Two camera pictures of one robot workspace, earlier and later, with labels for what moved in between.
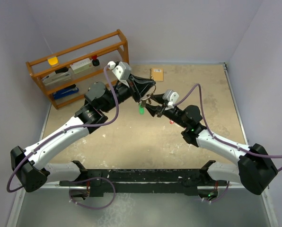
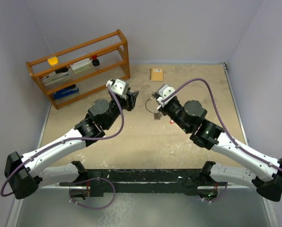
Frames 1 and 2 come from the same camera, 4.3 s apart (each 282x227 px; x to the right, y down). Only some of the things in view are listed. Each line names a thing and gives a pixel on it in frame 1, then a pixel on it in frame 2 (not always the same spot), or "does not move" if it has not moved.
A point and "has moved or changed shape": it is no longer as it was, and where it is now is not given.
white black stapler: (61, 75) does not move
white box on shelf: (82, 66) does not move
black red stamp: (95, 62) does not move
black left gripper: (142, 85) → (129, 101)
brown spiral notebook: (157, 74) does not move
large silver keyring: (145, 99) has moved or changed shape
